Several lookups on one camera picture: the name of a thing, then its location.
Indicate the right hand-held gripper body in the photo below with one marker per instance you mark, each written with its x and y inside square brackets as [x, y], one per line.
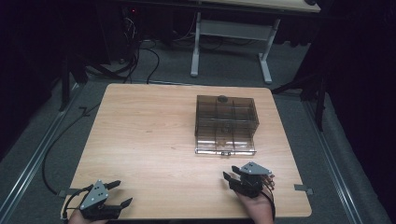
[252, 179]

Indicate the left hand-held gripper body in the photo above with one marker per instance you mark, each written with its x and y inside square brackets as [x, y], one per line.
[93, 196]

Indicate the person's left hand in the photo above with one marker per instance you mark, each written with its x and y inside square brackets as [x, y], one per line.
[77, 218]

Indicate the person's right hand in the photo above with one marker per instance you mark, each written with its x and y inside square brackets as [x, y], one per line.
[257, 207]

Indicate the clear brown compartment box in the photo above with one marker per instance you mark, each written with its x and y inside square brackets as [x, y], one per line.
[226, 124]

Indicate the black metal stand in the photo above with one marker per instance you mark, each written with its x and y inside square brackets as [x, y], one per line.
[64, 84]
[320, 93]

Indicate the black computer tower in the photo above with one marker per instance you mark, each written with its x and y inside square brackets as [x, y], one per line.
[132, 28]

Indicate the grey metal table bracket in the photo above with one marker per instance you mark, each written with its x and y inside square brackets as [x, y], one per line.
[302, 188]
[69, 192]

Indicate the grey metal floor rail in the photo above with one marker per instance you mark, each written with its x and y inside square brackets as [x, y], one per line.
[330, 162]
[31, 162]

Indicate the white metal desk frame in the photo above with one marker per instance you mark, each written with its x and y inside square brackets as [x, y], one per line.
[232, 30]

